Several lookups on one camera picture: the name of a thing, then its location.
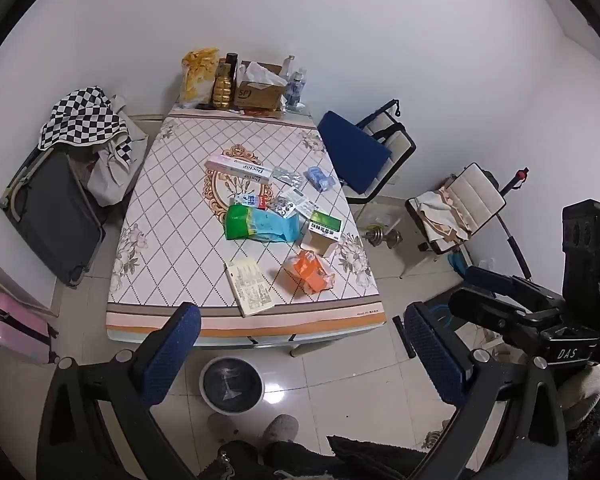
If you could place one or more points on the small blue object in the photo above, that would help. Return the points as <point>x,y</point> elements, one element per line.
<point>457,264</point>

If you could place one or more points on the grey slipper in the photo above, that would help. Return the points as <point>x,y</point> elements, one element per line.
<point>279,430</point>

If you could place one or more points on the small blue white carton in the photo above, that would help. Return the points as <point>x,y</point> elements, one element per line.
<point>250,201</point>

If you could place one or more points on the orange plastic packet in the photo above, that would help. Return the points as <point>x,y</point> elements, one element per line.
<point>307,270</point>

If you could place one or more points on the gold bottle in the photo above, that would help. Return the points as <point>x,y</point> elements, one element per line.
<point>223,89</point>

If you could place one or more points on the blue plastic packet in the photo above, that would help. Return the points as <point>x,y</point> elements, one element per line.
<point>319,178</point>

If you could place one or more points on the patterned tablecloth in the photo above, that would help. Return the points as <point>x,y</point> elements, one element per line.
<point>180,220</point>

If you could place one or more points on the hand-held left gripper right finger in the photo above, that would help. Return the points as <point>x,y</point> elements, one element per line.
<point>436,355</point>

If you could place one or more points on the blue label water bottle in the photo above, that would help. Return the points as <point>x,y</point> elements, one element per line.
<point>295,89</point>

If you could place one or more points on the yellow snack bag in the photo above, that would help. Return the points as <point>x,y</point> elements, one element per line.
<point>197,77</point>

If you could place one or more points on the cream flat medicine box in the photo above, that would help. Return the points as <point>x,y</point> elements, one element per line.
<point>250,285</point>

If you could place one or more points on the pink white toothpaste box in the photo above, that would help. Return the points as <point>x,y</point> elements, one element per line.
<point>237,170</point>

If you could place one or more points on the person's right forearm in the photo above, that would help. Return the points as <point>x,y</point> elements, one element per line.
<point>582,390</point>

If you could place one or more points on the brown cardboard box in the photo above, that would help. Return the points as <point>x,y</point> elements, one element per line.
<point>260,95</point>

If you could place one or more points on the white tote bag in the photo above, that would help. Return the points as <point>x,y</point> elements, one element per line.
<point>115,175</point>

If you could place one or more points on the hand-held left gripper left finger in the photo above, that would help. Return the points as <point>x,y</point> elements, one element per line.
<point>172,355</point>

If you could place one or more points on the blue cushion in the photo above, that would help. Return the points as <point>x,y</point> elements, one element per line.
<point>357,152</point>

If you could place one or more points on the green white medicine box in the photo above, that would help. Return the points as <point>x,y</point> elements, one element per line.
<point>325,224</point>

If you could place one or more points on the white crumpled paper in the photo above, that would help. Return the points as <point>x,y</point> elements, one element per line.
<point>260,74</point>

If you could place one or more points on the dark bottle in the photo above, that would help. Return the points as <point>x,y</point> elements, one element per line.
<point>231,60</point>

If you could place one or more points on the white padded chair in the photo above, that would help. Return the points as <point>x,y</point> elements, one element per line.
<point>480,192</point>

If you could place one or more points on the white paper packet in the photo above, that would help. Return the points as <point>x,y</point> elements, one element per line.
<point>307,204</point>

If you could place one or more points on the red tipped black stick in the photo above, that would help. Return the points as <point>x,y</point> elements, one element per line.
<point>514,181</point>

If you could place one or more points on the clear glass bottle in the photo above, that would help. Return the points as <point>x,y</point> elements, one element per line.
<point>288,66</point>

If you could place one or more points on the pink suitcase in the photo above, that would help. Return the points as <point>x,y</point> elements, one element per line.
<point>10,330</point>

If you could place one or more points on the black white checkered cloth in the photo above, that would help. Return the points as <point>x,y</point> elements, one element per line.
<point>80,117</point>

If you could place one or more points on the green blue plastic bag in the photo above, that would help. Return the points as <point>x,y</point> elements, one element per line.
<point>260,225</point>

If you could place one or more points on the beige cloth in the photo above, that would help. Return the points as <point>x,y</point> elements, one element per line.
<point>440,212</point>

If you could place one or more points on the red flat packet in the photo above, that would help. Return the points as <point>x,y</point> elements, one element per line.
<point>260,111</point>

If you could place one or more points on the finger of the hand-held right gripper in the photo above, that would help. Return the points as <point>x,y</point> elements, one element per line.
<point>500,310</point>
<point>500,280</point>

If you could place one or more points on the metal dumbbell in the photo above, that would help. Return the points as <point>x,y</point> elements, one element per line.
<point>380,238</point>

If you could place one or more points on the clear plastic wrapper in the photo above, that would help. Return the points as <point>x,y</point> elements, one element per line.
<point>282,206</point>

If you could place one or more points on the round black trash bin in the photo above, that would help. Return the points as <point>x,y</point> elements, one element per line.
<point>231,385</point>

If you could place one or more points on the person's dark fuzzy clothing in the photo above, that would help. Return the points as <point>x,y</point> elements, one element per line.
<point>330,460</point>

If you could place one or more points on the silver blister pack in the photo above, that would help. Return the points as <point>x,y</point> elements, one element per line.
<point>287,176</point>

